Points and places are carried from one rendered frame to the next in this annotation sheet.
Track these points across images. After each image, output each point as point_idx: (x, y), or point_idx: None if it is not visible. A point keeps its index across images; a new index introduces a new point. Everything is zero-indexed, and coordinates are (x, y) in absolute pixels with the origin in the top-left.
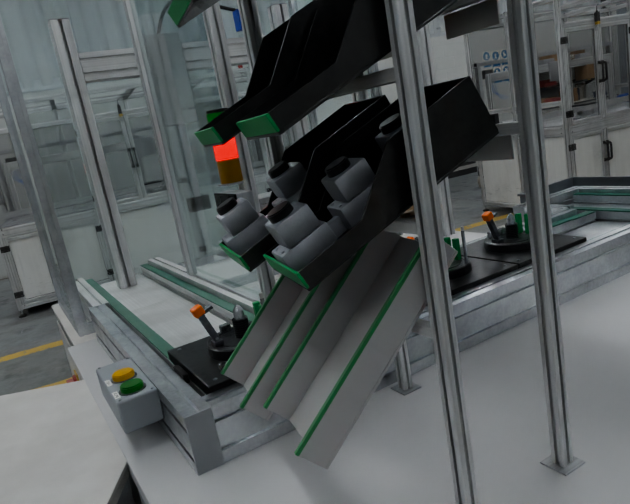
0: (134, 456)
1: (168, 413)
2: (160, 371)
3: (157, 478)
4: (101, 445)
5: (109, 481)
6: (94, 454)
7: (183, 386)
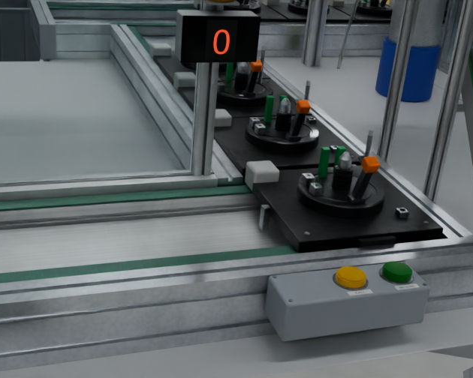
0: (420, 344)
1: (425, 277)
2: (347, 257)
3: None
4: (375, 372)
5: (465, 364)
6: (396, 377)
7: (414, 245)
